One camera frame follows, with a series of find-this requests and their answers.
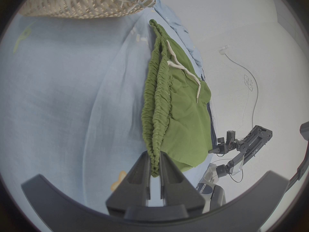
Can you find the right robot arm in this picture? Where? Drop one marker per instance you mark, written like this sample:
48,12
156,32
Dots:
258,136

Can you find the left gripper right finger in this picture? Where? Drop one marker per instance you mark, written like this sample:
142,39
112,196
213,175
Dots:
181,190

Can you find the round woven basket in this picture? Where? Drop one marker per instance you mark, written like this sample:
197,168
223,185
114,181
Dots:
72,6

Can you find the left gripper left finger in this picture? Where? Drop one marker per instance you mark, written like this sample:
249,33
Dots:
130,190

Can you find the bed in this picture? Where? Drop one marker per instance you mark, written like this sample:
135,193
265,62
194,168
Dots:
60,93

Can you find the green shorts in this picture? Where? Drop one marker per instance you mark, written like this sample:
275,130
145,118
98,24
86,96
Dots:
183,117

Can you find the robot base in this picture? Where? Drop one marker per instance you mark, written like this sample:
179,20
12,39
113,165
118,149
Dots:
210,197

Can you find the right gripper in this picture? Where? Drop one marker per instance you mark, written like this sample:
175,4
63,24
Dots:
222,147

